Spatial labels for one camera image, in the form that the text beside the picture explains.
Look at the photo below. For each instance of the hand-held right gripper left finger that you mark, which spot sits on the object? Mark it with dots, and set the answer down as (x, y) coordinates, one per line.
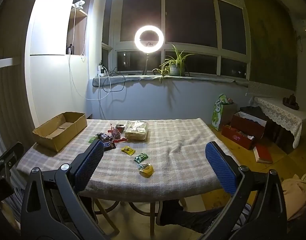
(89, 163)

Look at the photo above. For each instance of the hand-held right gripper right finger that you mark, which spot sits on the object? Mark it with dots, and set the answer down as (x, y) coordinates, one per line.
(221, 167)

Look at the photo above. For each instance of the small bright green packet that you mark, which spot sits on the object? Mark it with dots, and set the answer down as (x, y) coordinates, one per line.
(93, 139)

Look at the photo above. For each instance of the blue white candy bar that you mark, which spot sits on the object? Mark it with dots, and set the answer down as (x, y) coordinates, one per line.
(110, 145)

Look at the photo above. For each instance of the black patterned snack packet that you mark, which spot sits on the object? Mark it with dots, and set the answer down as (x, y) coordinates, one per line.
(103, 136)

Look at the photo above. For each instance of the red stick snack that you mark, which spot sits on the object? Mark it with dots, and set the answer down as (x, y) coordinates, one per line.
(119, 140)

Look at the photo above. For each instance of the yellow snack packet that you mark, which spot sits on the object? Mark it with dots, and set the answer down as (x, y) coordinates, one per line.
(128, 150)

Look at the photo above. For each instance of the cardboard box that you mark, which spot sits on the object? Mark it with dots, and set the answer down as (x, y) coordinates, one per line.
(55, 140)

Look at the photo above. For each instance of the dark green snack packet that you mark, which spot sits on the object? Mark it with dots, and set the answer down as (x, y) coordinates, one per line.
(141, 158)

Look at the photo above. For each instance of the yellow round candy wrapper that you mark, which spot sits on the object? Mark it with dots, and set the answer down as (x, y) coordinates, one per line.
(146, 171)

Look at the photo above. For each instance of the clear bread packet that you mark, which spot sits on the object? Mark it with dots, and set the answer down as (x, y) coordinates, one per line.
(136, 130)

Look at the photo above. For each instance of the red storage box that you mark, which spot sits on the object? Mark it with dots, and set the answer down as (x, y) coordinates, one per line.
(242, 140)

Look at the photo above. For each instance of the red book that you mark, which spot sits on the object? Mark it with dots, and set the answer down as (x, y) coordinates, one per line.
(262, 153)

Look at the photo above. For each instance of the green tissue box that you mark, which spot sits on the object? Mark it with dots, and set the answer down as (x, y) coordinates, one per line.
(216, 115)

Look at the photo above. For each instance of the plaid tablecloth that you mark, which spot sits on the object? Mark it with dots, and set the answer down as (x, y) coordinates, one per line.
(167, 142)

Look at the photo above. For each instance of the person's right leg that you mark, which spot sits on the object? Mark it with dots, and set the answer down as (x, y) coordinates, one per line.
(187, 217)

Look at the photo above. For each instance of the dark folded clothes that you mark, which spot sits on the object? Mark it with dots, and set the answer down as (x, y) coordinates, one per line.
(252, 115)

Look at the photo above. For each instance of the white lace cloth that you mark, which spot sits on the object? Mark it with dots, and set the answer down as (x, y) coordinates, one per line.
(280, 112)

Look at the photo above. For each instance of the pink cloth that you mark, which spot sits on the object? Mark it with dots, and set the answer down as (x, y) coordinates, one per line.
(297, 195)

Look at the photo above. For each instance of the white power adapter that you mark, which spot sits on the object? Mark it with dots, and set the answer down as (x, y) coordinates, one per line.
(101, 74)

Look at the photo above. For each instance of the grey windowsill cloth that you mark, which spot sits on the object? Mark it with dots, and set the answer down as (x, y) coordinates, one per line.
(192, 80)

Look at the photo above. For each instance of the dark ornament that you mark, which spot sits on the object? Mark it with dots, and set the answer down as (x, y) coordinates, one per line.
(290, 102)

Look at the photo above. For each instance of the potted spider plant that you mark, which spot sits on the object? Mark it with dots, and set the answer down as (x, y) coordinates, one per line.
(173, 68)

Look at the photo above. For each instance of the dark bottle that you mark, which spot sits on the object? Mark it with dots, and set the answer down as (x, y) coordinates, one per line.
(70, 50)

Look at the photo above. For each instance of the window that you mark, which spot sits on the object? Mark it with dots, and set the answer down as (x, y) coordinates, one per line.
(143, 17)

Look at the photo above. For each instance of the wooden wall shelf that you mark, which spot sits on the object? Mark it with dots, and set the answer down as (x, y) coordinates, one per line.
(79, 32)

